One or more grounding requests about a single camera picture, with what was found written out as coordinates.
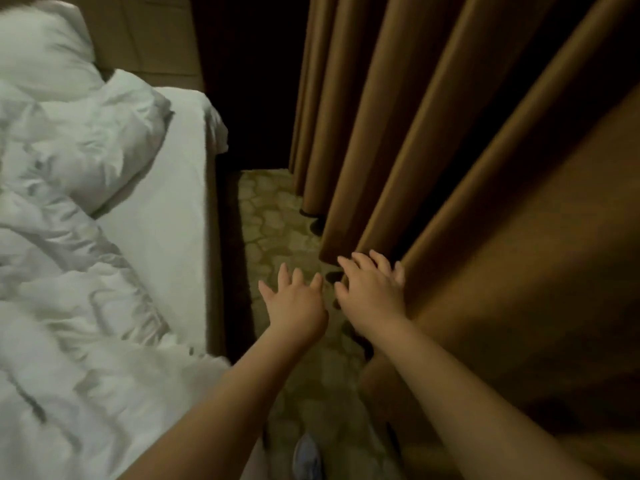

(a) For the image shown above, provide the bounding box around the person's left hand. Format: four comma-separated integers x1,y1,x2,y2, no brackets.
257,261,330,346

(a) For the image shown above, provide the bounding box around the person's right hand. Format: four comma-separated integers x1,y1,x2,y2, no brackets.
333,249,409,338

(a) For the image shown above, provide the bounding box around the white bed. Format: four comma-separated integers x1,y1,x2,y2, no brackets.
95,87,231,358

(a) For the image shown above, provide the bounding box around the white duvet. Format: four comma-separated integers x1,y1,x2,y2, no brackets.
0,69,269,480

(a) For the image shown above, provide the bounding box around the white pillow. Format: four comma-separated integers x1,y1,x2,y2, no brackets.
0,0,106,103

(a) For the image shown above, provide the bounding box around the person's right forearm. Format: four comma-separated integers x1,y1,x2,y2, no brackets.
365,319,606,480

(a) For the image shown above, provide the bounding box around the person's left forearm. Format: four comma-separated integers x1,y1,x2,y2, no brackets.
120,329,321,480

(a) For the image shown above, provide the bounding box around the person's left dark sneaker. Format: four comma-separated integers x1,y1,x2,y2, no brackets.
291,435,326,480

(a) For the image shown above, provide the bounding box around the brown curtain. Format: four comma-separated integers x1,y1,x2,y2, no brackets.
288,0,640,480

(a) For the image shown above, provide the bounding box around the tan padded headboard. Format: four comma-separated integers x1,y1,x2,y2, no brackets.
60,0,207,93

